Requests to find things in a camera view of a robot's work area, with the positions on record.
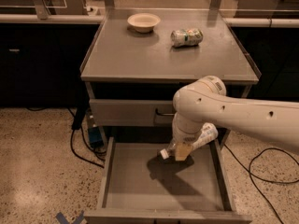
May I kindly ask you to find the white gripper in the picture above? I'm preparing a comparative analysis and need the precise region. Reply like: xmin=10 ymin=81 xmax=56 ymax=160
xmin=172 ymin=113 xmax=203 ymax=161

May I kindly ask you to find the clear plastic water bottle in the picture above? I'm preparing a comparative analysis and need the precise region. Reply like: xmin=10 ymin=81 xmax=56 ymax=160
xmin=160 ymin=122 xmax=219 ymax=160

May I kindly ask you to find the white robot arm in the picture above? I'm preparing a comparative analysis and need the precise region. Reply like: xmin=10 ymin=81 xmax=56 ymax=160
xmin=172 ymin=76 xmax=299 ymax=153

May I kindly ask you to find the open grey middle drawer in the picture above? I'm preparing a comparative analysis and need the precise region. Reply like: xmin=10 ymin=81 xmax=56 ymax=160
xmin=85 ymin=140 xmax=252 ymax=224

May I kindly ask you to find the closed grey upper drawer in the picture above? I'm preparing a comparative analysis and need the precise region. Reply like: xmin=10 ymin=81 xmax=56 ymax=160
xmin=90 ymin=99 xmax=175 ymax=127

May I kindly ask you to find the grey drawer cabinet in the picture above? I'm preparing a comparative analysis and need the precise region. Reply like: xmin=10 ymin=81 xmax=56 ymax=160
xmin=81 ymin=8 xmax=261 ymax=143

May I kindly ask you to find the blue power box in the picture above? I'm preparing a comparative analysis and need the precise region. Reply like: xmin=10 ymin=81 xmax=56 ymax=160
xmin=87 ymin=115 xmax=104 ymax=148

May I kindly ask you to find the crushed green white can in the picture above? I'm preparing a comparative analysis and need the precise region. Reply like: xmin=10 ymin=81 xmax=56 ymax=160
xmin=171 ymin=28 xmax=204 ymax=48

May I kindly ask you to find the beige bowl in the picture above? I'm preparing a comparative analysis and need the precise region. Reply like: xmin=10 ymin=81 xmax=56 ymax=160
xmin=127 ymin=13 xmax=161 ymax=33

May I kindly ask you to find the blue tape cross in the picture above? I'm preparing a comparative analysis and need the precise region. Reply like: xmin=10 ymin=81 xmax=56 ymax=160
xmin=55 ymin=212 xmax=84 ymax=224

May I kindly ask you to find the dark left cabinet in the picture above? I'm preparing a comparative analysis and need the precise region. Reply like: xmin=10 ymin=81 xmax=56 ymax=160
xmin=0 ymin=23 xmax=98 ymax=107

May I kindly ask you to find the black drawer handle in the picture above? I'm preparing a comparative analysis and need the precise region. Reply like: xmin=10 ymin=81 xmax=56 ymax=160
xmin=155 ymin=108 xmax=175 ymax=117

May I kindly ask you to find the black cable on right floor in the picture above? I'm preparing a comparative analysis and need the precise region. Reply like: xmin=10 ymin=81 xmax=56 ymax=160
xmin=223 ymin=144 xmax=299 ymax=224

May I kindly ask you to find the black cable on floor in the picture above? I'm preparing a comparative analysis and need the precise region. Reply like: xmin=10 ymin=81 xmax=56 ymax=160
xmin=25 ymin=105 xmax=107 ymax=169
xmin=223 ymin=144 xmax=299 ymax=224

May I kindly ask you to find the black cable on left floor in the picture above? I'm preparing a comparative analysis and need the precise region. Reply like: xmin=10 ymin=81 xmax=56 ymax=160
xmin=25 ymin=105 xmax=107 ymax=169

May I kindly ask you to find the white horizontal rail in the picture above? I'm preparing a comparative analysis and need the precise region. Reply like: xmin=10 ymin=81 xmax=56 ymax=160
xmin=0 ymin=14 xmax=299 ymax=28

